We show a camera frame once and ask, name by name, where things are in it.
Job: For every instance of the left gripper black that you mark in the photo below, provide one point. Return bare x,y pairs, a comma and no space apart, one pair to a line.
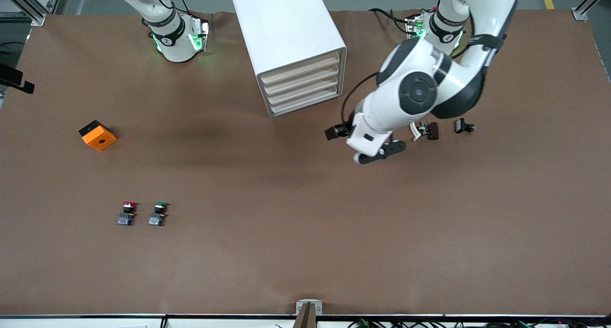
344,129

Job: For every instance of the orange box with hole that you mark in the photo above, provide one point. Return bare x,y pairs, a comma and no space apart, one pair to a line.
99,139

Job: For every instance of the red push button switch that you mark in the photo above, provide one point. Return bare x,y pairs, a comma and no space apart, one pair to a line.
126,218

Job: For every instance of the green push button switch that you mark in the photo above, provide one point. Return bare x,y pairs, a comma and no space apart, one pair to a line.
155,219

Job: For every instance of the small black switch component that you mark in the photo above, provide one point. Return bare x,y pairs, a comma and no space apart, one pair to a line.
460,125

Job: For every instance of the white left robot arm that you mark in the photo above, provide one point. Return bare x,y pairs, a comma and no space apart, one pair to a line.
420,91

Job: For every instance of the brown electrical component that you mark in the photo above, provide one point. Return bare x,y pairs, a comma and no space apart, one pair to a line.
433,130

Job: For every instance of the white curved plastic piece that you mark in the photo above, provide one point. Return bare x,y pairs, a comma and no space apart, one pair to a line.
416,134

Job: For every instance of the aluminium frame profile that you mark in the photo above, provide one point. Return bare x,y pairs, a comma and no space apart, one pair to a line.
580,14
33,13

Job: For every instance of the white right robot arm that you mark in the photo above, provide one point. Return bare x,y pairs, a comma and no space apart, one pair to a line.
172,41

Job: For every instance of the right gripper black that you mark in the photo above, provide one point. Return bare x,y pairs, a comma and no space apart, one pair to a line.
10,75

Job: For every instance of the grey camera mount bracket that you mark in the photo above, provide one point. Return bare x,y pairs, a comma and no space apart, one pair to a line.
309,311

